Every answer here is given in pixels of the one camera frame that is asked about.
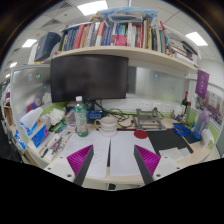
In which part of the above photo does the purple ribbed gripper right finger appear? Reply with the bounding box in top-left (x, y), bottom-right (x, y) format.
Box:
top-left (134, 145), bottom-right (161, 185)

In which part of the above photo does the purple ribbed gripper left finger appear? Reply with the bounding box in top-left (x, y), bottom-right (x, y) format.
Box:
top-left (67, 145), bottom-right (94, 186)

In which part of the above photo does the green plastic water bottle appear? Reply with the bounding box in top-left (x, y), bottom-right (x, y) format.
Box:
top-left (74, 96), bottom-right (88, 137)

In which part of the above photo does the left white paper sheet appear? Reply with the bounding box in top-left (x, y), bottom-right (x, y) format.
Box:
top-left (61, 131), bottom-right (110, 178)

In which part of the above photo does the white paper sheet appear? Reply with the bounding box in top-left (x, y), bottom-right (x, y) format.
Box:
top-left (61, 131), bottom-right (110, 178)
top-left (110, 131), bottom-right (155, 176)

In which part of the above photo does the right white paper sheet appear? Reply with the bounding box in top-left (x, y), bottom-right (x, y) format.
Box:
top-left (110, 131), bottom-right (155, 176)

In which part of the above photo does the small white paper note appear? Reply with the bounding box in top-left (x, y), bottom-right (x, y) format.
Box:
top-left (159, 147), bottom-right (190, 161)

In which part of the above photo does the black desk mat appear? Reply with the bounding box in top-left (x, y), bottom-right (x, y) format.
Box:
top-left (117, 128), bottom-right (194, 157)

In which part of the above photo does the red round coaster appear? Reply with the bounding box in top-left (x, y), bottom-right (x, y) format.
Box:
top-left (134, 130), bottom-right (148, 139)

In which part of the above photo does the black pen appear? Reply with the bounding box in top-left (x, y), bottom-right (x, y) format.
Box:
top-left (41, 146), bottom-right (51, 158)

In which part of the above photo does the grey metal laptop stand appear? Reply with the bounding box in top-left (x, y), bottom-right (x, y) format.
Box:
top-left (134, 108), bottom-right (166, 131)

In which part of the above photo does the white ceramic mug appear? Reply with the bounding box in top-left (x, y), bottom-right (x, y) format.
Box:
top-left (94, 117), bottom-right (117, 137)

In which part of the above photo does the blue electronic box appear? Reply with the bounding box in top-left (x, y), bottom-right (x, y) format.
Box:
top-left (88, 110), bottom-right (103, 120)

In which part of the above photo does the blue tissue box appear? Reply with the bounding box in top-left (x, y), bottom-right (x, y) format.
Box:
top-left (20, 107), bottom-right (49, 147)

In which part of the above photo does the purple spray bottle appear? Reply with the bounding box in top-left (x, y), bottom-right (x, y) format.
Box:
top-left (193, 109), bottom-right (211, 140)

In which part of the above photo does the dark glass bottle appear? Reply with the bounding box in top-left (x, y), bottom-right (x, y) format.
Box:
top-left (182, 91), bottom-right (188, 114)

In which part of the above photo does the black computer monitor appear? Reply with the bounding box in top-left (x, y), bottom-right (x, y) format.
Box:
top-left (50, 54), bottom-right (129, 102)

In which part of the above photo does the purple hanging banner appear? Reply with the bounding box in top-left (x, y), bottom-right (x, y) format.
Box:
top-left (195, 70), bottom-right (209, 99)

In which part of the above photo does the dark blue binder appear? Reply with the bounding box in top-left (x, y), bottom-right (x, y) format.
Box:
top-left (34, 32), bottom-right (61, 61)

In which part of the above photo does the row of books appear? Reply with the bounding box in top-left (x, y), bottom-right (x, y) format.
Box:
top-left (59, 18), bottom-right (199, 67)

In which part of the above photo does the blue coiled cable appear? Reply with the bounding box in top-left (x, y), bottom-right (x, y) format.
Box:
top-left (172, 123), bottom-right (192, 138)

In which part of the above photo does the wooden wall shelf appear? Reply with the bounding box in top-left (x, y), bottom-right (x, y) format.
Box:
top-left (53, 46), bottom-right (197, 73)

